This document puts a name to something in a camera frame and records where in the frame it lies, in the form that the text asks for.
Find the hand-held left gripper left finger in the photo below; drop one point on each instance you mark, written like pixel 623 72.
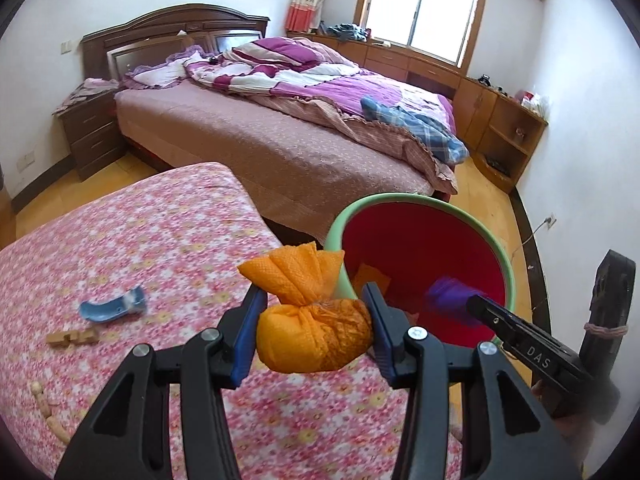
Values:
pixel 247 342

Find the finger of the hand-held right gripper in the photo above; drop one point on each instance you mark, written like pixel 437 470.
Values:
pixel 530 345

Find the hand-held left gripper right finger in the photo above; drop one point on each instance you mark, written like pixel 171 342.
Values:
pixel 385 355

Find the orange cloth bundle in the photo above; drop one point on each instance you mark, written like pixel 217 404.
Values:
pixel 300 330

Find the orange mesh cloth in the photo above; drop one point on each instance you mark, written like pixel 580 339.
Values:
pixel 370 275

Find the purple wrapper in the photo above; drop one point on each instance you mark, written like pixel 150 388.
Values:
pixel 445 295

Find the red bucket with green rim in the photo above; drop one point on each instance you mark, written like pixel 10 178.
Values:
pixel 425 240

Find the person's right hand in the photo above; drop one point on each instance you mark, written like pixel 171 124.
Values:
pixel 570 435

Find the pink floral bedspread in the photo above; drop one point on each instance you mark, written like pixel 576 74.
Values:
pixel 150 240

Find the blue plastic scoop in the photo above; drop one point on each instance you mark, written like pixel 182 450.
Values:
pixel 107 310

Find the wooden block puzzle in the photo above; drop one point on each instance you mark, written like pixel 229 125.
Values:
pixel 70 337

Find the brown bed sheet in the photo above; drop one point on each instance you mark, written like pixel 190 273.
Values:
pixel 240 140

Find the white plastic bag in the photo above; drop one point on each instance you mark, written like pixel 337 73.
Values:
pixel 535 105

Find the wooden jointed figure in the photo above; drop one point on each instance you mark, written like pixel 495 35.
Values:
pixel 47 407

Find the blue plaid shirt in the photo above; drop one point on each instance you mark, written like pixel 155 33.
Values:
pixel 415 125

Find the light wooden cabinet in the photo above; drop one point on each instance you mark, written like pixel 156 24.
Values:
pixel 480 105

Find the dark wooden nightstand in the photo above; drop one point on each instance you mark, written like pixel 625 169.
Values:
pixel 92 135

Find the purple and white quilt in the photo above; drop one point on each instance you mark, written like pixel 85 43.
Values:
pixel 310 80

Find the white pillow with purple frill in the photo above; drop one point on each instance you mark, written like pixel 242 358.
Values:
pixel 160 72

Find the pink patterned clothes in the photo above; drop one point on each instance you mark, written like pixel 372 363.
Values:
pixel 87 91

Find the blue crumpled clothes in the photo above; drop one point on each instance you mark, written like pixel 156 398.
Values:
pixel 345 31

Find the dark wooden headboard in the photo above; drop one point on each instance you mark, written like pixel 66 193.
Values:
pixel 150 30

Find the wooden framed window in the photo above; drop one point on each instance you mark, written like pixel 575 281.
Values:
pixel 425 5

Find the wall socket with plug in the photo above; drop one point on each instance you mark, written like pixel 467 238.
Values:
pixel 550 221

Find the white wall socket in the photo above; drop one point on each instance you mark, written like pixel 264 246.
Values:
pixel 26 160

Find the white light switch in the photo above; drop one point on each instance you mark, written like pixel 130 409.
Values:
pixel 66 46

